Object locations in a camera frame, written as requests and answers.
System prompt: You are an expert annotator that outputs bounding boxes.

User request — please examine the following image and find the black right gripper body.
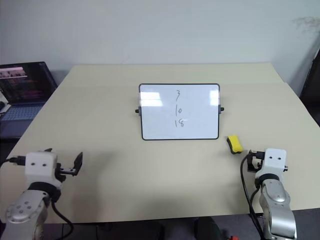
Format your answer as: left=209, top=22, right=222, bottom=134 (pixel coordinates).
left=252, top=155, right=264, bottom=172

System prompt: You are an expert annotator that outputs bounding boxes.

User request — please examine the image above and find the yellow and black eraser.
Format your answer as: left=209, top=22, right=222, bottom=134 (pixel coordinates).
left=225, top=134, right=245, bottom=155

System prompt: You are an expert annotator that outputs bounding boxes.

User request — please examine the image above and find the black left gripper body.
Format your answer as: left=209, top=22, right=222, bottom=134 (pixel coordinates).
left=55, top=162, right=77, bottom=183

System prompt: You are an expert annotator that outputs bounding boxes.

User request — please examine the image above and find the black chair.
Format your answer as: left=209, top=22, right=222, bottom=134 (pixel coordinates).
left=299, top=46, right=320, bottom=127

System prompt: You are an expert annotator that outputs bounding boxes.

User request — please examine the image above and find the white whiteboard with black frame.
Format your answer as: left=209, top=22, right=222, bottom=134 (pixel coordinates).
left=138, top=83, right=221, bottom=141

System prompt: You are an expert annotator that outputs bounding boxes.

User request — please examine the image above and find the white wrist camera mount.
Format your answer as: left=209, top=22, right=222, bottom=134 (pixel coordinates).
left=255, top=147, right=288, bottom=180
left=24, top=150, right=62, bottom=192

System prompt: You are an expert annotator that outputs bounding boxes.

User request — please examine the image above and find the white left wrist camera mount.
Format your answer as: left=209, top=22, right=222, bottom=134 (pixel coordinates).
left=24, top=150, right=62, bottom=192

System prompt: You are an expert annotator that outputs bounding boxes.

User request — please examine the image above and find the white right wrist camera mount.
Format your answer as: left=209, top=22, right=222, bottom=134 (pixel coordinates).
left=255, top=147, right=288, bottom=180

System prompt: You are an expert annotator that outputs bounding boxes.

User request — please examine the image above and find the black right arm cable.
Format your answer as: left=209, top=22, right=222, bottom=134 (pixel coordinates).
left=239, top=149, right=266, bottom=240

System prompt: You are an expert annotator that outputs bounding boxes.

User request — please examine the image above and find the open dark laptop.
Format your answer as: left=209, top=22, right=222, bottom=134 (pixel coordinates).
left=0, top=61, right=58, bottom=124

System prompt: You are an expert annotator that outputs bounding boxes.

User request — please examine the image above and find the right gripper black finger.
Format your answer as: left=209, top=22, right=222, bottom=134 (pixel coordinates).
left=246, top=154, right=257, bottom=173

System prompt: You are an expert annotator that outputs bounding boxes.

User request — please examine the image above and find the dark rounded shape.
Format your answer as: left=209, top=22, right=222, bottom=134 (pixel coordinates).
left=194, top=215, right=226, bottom=240

